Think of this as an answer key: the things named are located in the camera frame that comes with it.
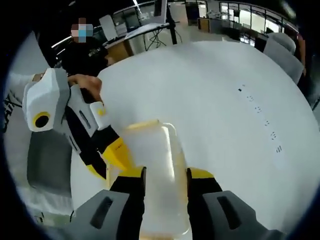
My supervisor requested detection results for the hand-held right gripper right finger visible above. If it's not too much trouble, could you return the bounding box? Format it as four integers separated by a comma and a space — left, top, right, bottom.
186, 167, 277, 240

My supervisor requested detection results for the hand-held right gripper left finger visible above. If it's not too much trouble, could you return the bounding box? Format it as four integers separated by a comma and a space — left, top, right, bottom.
74, 166, 147, 240

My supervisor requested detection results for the clear plastic box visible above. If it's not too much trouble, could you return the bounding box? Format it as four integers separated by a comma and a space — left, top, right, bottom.
106, 119, 191, 238

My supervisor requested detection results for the person's left hand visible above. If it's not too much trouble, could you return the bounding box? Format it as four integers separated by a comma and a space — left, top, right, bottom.
67, 74, 104, 102

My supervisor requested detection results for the white chair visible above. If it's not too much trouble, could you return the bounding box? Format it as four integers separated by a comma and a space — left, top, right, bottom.
99, 14, 119, 41

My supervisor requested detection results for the wooden cabinet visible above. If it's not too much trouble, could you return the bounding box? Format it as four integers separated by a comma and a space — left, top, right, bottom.
196, 17, 222, 34

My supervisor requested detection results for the grey chair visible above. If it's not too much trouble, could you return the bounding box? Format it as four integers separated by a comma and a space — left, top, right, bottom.
266, 32, 298, 54
263, 43, 305, 85

